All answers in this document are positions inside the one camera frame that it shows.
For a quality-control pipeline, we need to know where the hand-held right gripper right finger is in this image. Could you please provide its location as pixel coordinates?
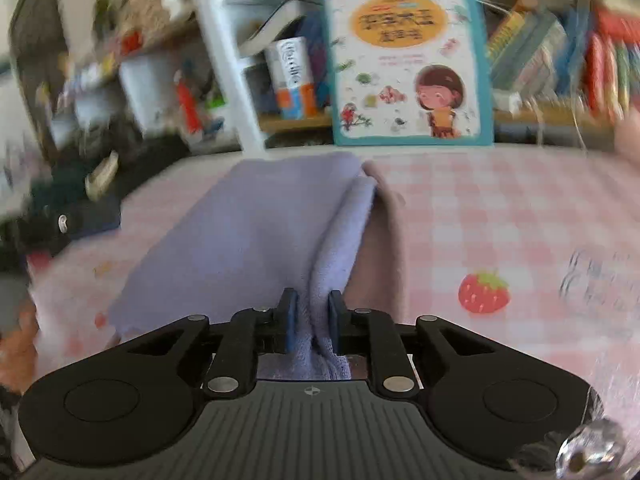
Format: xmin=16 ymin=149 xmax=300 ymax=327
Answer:
xmin=327 ymin=290 xmax=506 ymax=394

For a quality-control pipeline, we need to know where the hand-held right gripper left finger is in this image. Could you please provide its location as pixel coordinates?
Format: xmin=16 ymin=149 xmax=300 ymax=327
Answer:
xmin=120 ymin=287 xmax=301 ymax=394

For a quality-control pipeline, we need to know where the pink and lavender sweater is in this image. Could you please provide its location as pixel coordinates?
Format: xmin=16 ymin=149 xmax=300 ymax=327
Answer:
xmin=105 ymin=152 xmax=408 ymax=381

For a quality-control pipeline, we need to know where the pink checked tablecloth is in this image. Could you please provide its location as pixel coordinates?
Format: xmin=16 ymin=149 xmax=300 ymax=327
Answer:
xmin=27 ymin=145 xmax=640 ymax=461

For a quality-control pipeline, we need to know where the black box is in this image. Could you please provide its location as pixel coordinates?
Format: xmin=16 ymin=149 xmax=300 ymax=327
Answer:
xmin=50 ymin=132 xmax=193 ymax=241

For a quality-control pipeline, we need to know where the white and orange carton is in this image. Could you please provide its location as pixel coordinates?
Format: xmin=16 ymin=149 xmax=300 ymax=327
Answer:
xmin=264 ymin=37 xmax=318 ymax=121

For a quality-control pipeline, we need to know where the white wooden bookshelf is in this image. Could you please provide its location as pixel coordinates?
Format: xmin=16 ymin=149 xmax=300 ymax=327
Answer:
xmin=50 ymin=0 xmax=640 ymax=153

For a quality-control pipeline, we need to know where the teal-edged children's picture book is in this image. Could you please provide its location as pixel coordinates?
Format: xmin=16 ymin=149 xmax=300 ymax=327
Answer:
xmin=320 ymin=0 xmax=496 ymax=148

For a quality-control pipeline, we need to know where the row of blue books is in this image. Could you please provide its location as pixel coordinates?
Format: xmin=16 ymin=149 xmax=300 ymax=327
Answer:
xmin=300 ymin=12 xmax=333 ymax=111

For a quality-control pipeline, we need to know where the row of slanted thin books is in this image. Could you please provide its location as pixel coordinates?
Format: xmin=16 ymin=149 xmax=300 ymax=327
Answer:
xmin=487 ymin=0 xmax=576 ymax=96

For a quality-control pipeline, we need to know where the red box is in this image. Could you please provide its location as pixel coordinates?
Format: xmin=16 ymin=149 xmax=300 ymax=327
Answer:
xmin=585 ymin=10 xmax=636 ymax=116

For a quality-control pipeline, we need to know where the white watch strap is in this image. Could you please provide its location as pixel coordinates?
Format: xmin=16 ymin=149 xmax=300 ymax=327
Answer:
xmin=85 ymin=152 xmax=120 ymax=198

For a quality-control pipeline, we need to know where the white cable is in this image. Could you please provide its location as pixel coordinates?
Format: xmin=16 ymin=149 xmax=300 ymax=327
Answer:
xmin=570 ymin=0 xmax=593 ymax=153

